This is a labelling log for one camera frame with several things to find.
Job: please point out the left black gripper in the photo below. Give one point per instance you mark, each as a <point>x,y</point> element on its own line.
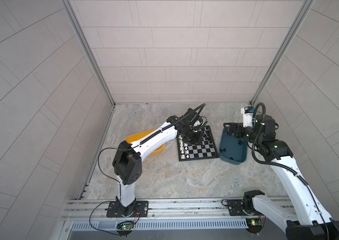
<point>198,138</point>

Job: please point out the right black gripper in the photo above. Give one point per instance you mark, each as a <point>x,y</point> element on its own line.
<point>239,127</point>

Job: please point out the black white chessboard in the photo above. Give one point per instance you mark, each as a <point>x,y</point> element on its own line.
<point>206,149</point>

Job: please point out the teal plastic bin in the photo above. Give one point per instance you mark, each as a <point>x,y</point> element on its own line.
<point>232,150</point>

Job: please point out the yellow plastic tray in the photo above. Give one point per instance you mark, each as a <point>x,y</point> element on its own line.
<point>140,135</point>

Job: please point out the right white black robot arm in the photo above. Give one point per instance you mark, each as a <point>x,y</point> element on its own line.
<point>311,221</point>

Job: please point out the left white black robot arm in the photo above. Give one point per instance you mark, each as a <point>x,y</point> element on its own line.
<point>128,160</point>

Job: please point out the right circuit board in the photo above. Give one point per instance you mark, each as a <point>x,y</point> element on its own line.
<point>254,225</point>

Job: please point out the left green circuit board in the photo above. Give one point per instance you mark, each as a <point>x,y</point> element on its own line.
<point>125,226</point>

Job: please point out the ventilation grille strip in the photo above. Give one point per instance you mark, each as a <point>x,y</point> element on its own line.
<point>164,224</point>

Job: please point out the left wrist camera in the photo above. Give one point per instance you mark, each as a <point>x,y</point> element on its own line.
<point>197,123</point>

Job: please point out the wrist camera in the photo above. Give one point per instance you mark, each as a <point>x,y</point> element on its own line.
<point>247,116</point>
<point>197,123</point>

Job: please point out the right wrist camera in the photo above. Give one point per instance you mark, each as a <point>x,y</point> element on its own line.
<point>247,116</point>

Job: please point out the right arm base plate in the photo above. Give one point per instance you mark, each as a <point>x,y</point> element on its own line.
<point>236,208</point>

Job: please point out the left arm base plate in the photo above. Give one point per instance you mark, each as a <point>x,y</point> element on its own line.
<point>135,209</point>

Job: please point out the aluminium mounting rail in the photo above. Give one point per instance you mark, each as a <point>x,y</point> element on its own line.
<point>158,209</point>

